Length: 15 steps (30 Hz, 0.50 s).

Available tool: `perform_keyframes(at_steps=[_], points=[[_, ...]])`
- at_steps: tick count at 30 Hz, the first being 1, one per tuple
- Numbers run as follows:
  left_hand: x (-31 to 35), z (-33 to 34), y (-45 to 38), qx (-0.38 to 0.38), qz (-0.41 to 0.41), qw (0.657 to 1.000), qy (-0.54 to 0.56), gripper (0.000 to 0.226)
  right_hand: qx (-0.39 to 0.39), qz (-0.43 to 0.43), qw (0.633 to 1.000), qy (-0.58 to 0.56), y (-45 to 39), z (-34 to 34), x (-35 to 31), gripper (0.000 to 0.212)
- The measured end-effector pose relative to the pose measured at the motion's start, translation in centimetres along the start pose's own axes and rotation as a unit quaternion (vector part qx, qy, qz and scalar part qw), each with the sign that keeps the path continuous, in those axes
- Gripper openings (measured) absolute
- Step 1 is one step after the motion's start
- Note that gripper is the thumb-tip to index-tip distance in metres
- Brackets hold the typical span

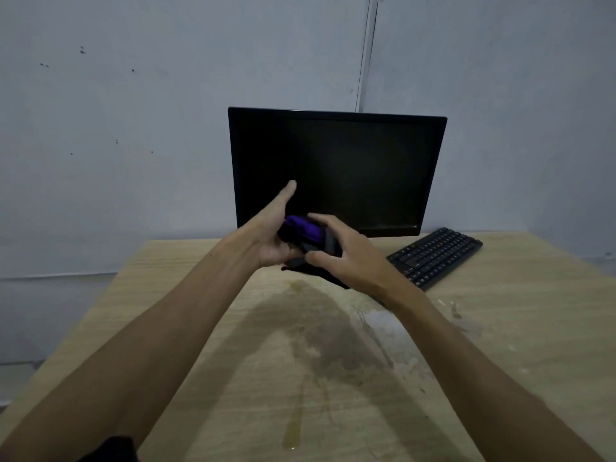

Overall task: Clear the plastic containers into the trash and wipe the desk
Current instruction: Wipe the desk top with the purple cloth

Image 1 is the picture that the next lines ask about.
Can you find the person's right hand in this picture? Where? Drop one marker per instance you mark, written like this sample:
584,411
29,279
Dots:
366,266

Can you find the person's left hand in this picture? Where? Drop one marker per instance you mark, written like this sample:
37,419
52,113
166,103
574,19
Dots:
260,240

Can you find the purple grey cleaning cloth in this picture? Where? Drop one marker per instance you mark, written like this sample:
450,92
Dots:
303,230

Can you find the black keyboard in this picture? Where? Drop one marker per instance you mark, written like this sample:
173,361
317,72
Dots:
433,257

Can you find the person's right forearm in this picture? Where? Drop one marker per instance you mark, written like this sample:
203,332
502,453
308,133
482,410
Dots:
491,389

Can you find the person's left forearm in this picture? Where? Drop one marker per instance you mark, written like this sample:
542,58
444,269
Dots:
135,360

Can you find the black computer monitor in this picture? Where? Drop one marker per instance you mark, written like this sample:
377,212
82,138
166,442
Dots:
361,168

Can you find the light wooden table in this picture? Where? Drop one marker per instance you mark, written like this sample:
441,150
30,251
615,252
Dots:
529,331

